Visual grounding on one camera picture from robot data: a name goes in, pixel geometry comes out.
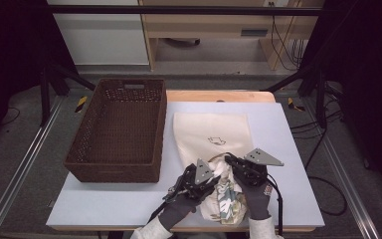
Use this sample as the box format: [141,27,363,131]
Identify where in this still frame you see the black horizontal bar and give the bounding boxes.
[48,4,324,17]

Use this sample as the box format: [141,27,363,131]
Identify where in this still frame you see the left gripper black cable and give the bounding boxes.
[147,185,181,224]

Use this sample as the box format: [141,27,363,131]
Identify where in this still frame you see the cream drawstring laundry bag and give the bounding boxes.
[172,112,257,222]

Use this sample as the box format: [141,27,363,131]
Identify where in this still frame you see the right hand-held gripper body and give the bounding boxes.
[232,147,285,187]

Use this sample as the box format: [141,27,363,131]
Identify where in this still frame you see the brown wicker basket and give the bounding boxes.
[63,78,168,183]

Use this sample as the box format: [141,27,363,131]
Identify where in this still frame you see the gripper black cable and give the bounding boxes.
[147,185,181,224]
[266,173,285,237]

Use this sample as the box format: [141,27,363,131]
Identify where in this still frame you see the black metal stand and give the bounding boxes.
[39,63,96,127]
[265,64,330,129]

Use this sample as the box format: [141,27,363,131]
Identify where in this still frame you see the aluminium rail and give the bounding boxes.
[0,96,65,239]
[301,99,381,239]

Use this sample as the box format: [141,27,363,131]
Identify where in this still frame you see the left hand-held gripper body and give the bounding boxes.
[165,158,215,202]

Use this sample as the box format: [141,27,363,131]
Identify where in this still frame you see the white cabinet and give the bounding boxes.
[48,0,150,66]

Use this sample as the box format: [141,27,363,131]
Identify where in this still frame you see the black looped floor cable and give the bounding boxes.
[307,175,348,217]

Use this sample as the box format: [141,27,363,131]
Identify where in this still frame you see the light wooden desk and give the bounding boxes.
[138,0,326,72]

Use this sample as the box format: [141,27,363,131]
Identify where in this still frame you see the black hanging desk cables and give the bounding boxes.
[269,1,308,72]

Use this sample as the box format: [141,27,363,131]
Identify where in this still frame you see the white patterned cloth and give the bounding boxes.
[208,155,249,226]

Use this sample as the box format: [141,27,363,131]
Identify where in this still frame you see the person's right hand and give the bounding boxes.
[241,179,276,221]

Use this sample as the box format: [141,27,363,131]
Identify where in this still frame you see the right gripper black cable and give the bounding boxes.
[266,173,285,237]

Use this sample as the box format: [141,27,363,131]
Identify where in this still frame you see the yellow black tape piece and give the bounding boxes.
[75,96,90,114]
[286,97,306,113]

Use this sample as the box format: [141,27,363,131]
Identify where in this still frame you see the black floor cables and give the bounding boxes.
[289,109,344,170]

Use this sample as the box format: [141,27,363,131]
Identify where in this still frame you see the person's left hand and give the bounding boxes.
[157,193,202,232]

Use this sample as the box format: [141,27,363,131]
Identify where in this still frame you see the thin black floor cable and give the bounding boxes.
[0,107,22,126]

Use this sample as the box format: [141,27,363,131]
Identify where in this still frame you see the black curtain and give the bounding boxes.
[0,0,81,148]
[296,0,382,203]

